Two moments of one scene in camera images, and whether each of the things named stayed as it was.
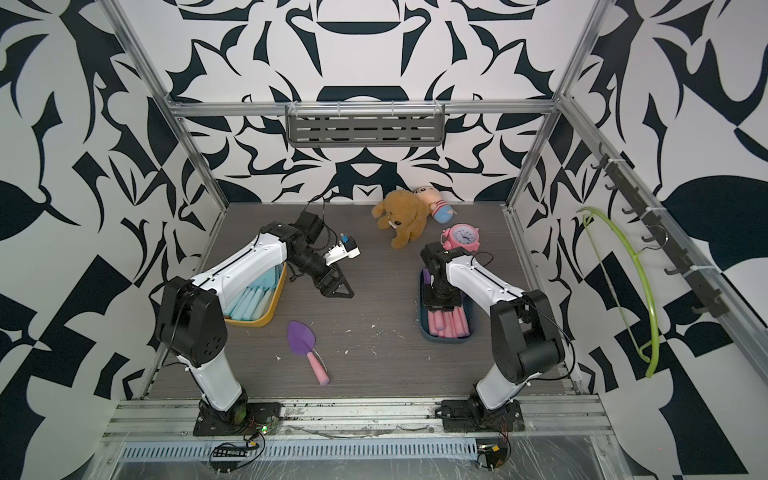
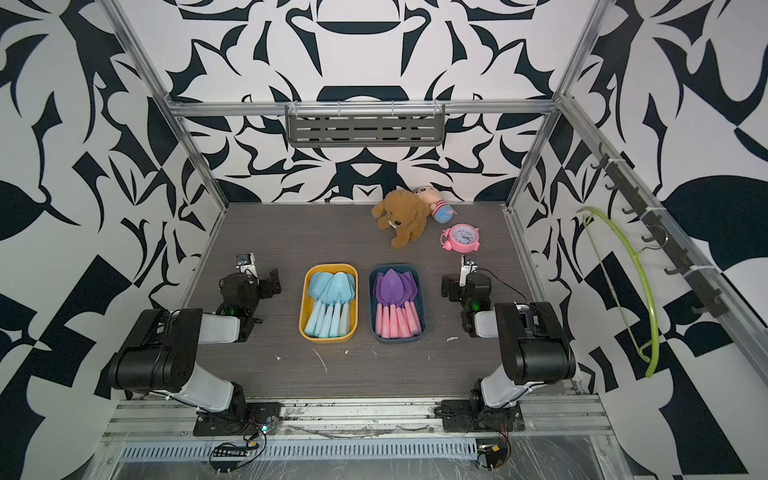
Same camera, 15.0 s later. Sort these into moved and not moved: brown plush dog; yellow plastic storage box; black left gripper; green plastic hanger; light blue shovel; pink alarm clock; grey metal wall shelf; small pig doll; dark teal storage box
Moved: yellow plastic storage box; light blue shovel; dark teal storage box; black left gripper
Not moved: grey metal wall shelf; pink alarm clock; small pig doll; green plastic hanger; brown plush dog
